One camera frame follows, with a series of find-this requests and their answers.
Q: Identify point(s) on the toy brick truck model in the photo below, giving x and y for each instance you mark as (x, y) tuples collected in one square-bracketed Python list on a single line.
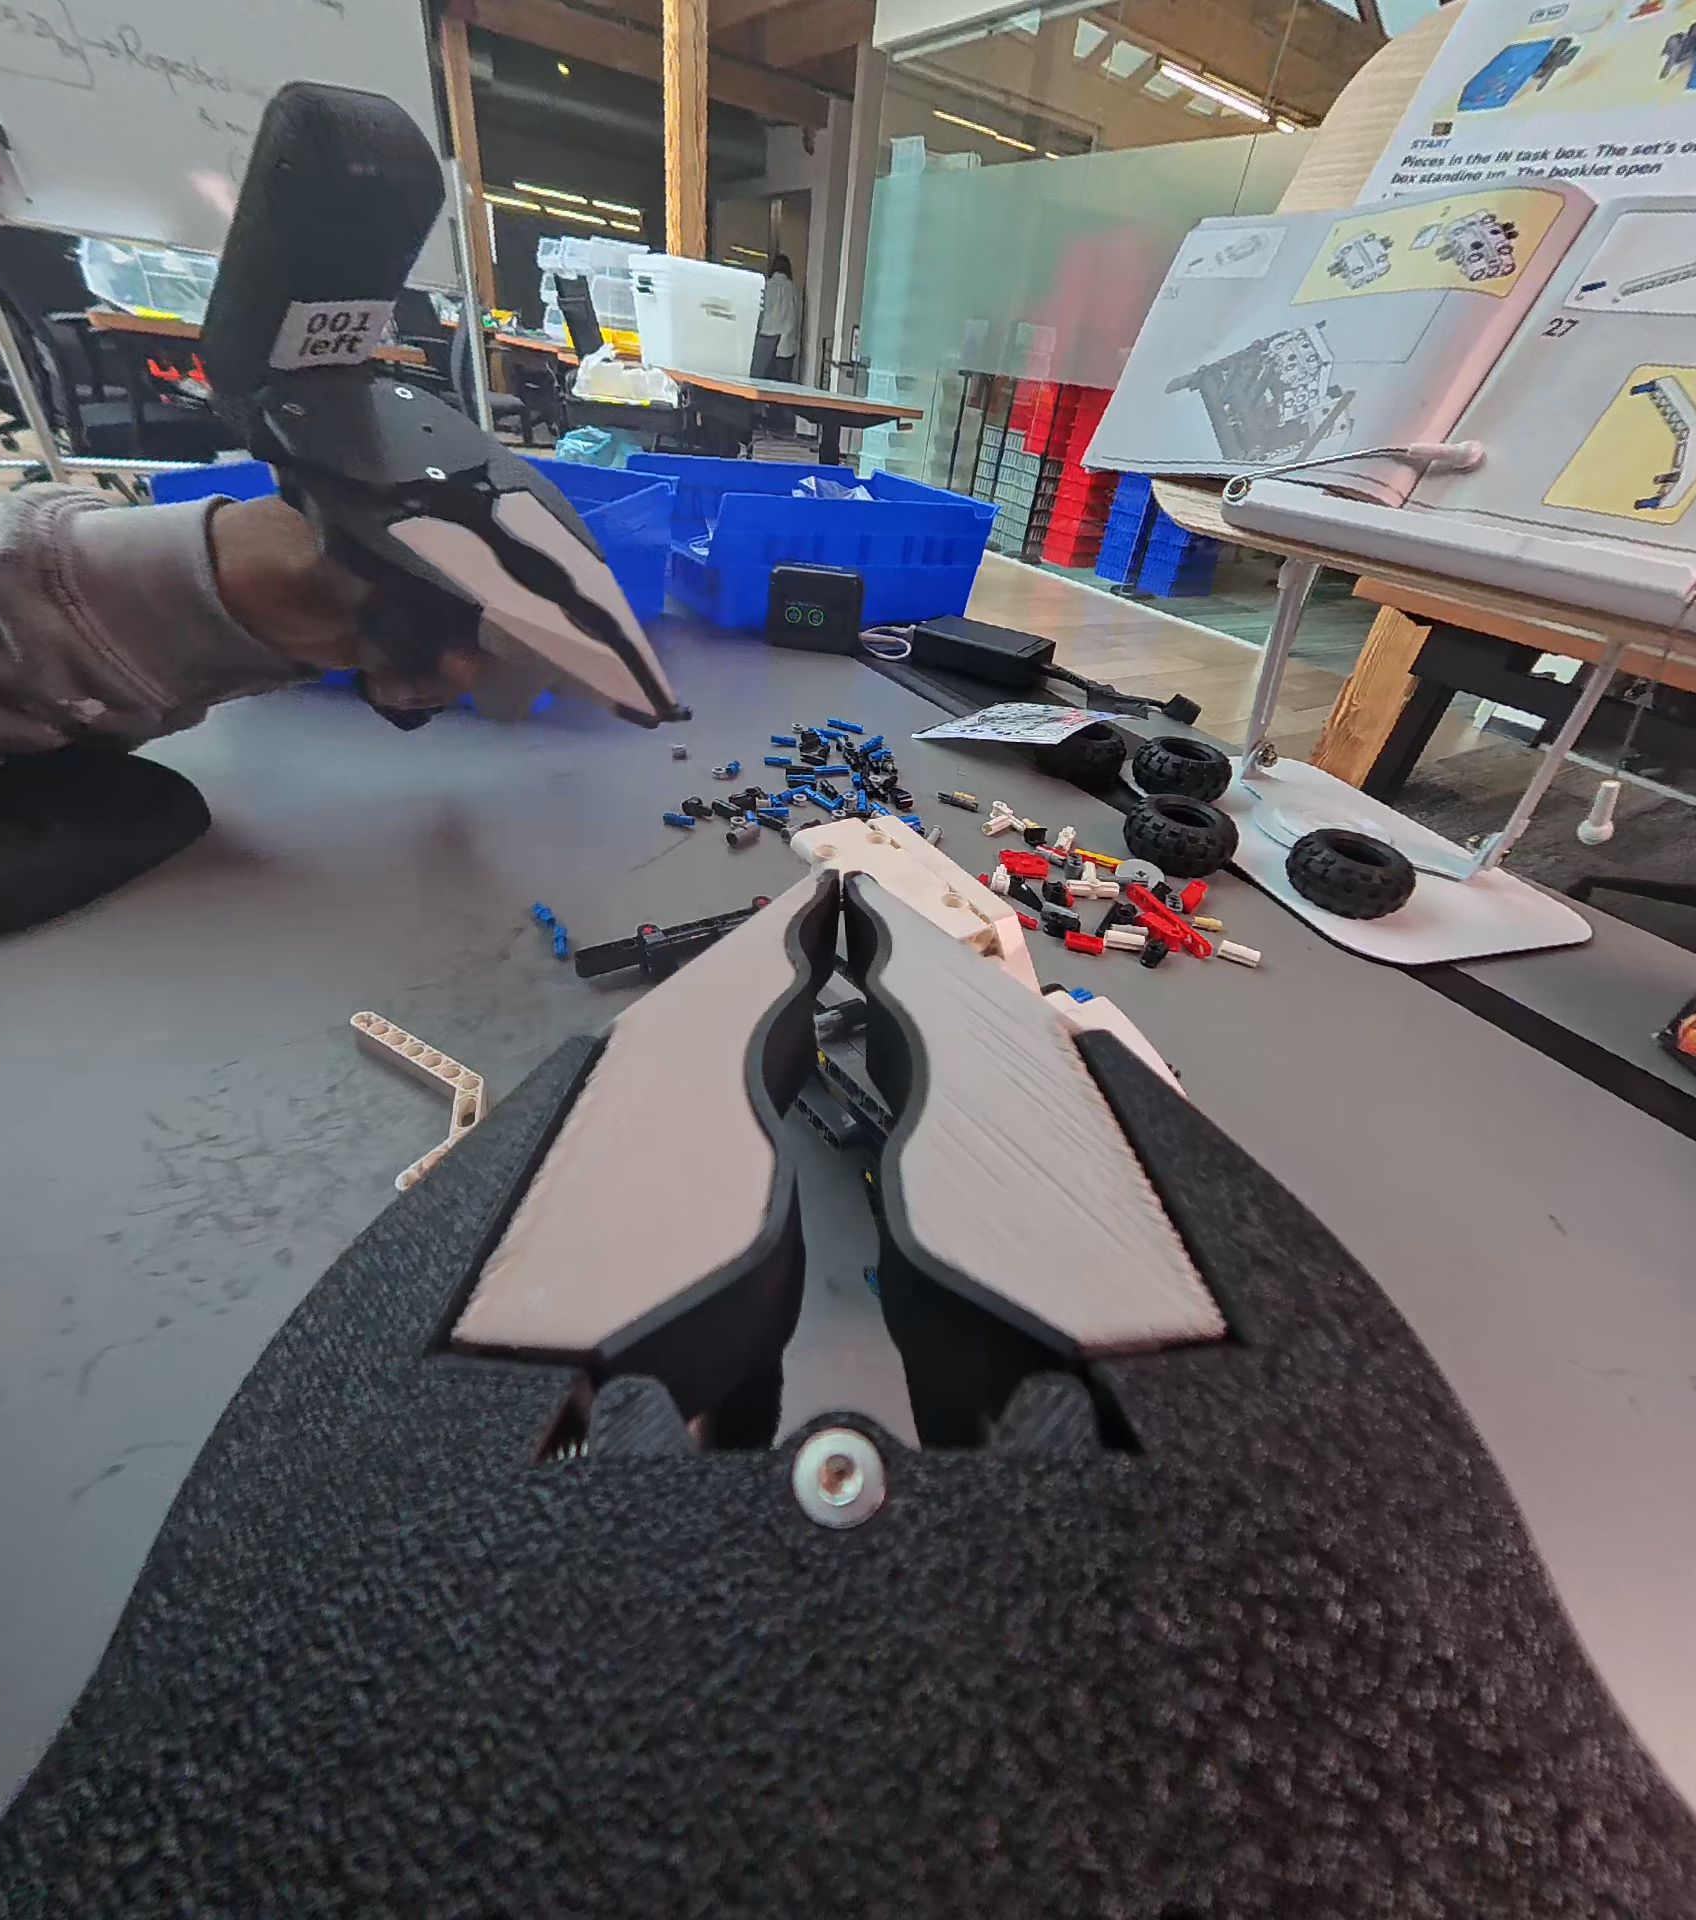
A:
[(939, 885)]

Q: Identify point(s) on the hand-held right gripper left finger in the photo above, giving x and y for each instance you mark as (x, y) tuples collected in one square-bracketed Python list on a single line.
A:
[(639, 1170)]

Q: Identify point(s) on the person's left hand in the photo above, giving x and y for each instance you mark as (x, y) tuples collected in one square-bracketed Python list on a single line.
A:
[(286, 579)]

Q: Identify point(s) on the grey desk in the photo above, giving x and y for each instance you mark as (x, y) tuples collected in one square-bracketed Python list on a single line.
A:
[(262, 900)]

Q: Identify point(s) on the office desk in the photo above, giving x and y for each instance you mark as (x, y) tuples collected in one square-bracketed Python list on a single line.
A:
[(788, 393)]

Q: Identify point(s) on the black power adapter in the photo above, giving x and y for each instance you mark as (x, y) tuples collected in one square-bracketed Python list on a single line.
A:
[(983, 645)]

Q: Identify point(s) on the printed task instruction sheet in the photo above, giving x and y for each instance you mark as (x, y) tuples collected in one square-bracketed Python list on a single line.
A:
[(1583, 105)]

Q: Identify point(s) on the pile of red white bricks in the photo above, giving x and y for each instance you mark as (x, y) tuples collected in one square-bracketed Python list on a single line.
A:
[(1089, 900)]

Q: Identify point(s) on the pile of blue black pins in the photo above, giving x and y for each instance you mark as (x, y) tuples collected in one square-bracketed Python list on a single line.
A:
[(818, 781)]

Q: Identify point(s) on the whiteboard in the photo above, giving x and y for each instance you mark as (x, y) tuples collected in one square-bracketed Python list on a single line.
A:
[(112, 91)]

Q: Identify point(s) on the sticker sheet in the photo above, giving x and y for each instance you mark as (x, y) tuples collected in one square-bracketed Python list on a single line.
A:
[(1007, 723)]

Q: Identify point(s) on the wooden table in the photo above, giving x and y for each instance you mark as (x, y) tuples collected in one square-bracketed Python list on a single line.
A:
[(1372, 690)]

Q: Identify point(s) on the small black device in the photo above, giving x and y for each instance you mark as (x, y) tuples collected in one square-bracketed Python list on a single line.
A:
[(814, 601)]

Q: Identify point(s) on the white bent brick beam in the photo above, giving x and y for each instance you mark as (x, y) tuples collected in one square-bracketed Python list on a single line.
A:
[(406, 1039)]

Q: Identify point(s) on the instruction booklet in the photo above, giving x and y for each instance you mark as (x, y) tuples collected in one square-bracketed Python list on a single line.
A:
[(1613, 391)]

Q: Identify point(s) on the person's left forearm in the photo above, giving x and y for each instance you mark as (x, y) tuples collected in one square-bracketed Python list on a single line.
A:
[(39, 631)]

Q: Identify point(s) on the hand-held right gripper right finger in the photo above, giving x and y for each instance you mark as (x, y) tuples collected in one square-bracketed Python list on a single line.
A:
[(1043, 1170)]

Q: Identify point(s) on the stack of red blue bins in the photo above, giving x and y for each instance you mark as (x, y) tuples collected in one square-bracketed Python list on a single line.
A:
[(1073, 495)]

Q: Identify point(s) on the blue plastic bin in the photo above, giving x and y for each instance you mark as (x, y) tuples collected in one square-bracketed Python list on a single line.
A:
[(622, 524), (848, 554), (211, 480)]

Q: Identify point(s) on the white storage box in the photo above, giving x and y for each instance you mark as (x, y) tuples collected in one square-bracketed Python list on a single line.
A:
[(698, 315)]

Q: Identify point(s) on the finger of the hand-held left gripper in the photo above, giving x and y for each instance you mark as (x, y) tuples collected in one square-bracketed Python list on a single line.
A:
[(592, 601), (472, 571)]

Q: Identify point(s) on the white book stand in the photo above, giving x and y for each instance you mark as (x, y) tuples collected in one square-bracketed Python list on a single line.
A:
[(1463, 915)]

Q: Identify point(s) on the black toy tire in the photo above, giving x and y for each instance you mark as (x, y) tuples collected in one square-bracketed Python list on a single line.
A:
[(1180, 765), (1179, 836), (1351, 872), (1080, 755)]

